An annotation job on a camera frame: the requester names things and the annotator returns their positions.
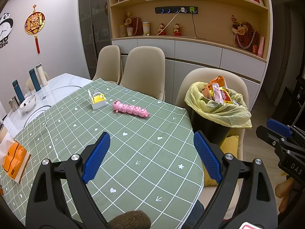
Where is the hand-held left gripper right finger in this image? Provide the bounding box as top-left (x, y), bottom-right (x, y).
top-left (193, 131), bottom-right (279, 229)

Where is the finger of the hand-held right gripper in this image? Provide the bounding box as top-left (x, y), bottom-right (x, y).
top-left (256, 125), bottom-right (286, 148)
top-left (266, 118), bottom-right (294, 139)

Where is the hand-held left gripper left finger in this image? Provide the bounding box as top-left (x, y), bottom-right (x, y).
top-left (25, 132), bottom-right (111, 229)

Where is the black trash bin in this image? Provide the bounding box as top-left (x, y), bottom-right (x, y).
top-left (191, 111), bottom-right (233, 148)

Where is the yellow plastic bin bag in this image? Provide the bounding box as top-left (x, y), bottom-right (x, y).
top-left (185, 81), bottom-right (252, 129)

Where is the yellow wafer packet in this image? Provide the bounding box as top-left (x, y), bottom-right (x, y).
top-left (220, 88), bottom-right (236, 105)

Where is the orange snack bag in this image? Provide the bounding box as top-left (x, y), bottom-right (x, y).
top-left (206, 76), bottom-right (227, 101)

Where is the person's right hand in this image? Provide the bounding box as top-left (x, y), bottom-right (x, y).
top-left (275, 178), bottom-right (296, 213)

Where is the person's left hand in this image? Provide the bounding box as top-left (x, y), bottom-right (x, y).
top-left (111, 210), bottom-right (151, 229)

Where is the mustard seat cushion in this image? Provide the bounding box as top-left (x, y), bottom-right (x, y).
top-left (202, 135), bottom-right (239, 186)

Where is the green checked tablecloth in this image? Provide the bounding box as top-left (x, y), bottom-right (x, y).
top-left (0, 77), bottom-right (205, 229)

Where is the white yellow toy box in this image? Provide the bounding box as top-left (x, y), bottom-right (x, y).
top-left (88, 89), bottom-right (108, 110)

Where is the person's leg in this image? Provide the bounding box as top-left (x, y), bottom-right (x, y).
top-left (185, 200), bottom-right (205, 229)

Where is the pink caterpillar toy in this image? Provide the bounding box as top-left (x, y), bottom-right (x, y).
top-left (112, 99), bottom-right (150, 118)

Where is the white round turntable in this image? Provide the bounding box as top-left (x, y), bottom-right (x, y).
top-left (24, 85), bottom-right (81, 127)

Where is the beige dining chair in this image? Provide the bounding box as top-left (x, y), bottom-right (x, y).
top-left (175, 67), bottom-right (249, 220)
top-left (119, 46), bottom-right (166, 102)
top-left (25, 72), bottom-right (50, 91)
top-left (96, 45), bottom-right (122, 84)

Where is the orange tissue pack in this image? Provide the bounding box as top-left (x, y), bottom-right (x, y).
top-left (0, 131), bottom-right (31, 184)

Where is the pink box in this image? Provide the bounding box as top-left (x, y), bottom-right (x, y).
top-left (257, 36), bottom-right (265, 58)

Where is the white bowl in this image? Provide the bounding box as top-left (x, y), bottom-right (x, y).
top-left (19, 94), bottom-right (36, 112)

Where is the white cylindrical device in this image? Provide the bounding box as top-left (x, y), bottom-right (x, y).
top-left (0, 124), bottom-right (9, 145)

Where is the heart-shaped flower decoration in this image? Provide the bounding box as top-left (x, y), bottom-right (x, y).
top-left (231, 15), bottom-right (260, 52)

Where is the white insulated bottle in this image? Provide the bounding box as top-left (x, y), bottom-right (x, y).
top-left (36, 63), bottom-right (48, 87)

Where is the metal canister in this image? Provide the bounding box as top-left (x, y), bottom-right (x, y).
top-left (9, 96), bottom-right (20, 111)

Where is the teal insulated bottle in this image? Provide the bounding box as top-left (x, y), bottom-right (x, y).
top-left (29, 68), bottom-right (41, 91)
top-left (12, 79), bottom-right (25, 103)

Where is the grey glass door cabinet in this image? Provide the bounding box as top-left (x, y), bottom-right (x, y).
top-left (78, 0), bottom-right (112, 80)

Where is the brown bag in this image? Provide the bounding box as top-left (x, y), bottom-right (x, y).
top-left (133, 17), bottom-right (143, 36)

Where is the dried flower decoration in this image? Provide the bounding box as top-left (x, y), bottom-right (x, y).
top-left (124, 12), bottom-right (134, 37)

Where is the black power strip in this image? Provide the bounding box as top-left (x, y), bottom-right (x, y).
top-left (155, 6), bottom-right (198, 15)

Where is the wooden wall cabinet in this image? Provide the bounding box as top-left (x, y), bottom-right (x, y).
top-left (107, 0), bottom-right (273, 105)

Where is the black cable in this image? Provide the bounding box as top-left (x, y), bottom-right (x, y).
top-left (192, 13), bottom-right (205, 40)

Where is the white cable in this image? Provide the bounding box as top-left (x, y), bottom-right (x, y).
top-left (164, 12), bottom-right (183, 32)

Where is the red round wall ornament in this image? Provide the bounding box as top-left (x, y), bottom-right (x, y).
top-left (24, 4), bottom-right (46, 54)

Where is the panda wall clock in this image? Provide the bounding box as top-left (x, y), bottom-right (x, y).
top-left (0, 14), bottom-right (13, 49)

